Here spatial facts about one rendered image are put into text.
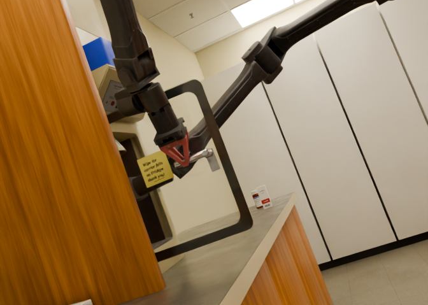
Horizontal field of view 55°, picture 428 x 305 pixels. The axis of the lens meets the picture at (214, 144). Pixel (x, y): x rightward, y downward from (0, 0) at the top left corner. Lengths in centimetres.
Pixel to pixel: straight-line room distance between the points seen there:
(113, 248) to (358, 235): 334
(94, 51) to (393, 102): 331
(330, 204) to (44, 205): 329
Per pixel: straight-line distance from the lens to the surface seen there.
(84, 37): 136
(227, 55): 474
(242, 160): 414
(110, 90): 115
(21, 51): 116
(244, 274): 88
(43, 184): 110
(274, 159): 409
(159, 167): 105
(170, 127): 93
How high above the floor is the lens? 112
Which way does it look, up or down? 6 degrees up
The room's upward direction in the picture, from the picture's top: 21 degrees counter-clockwise
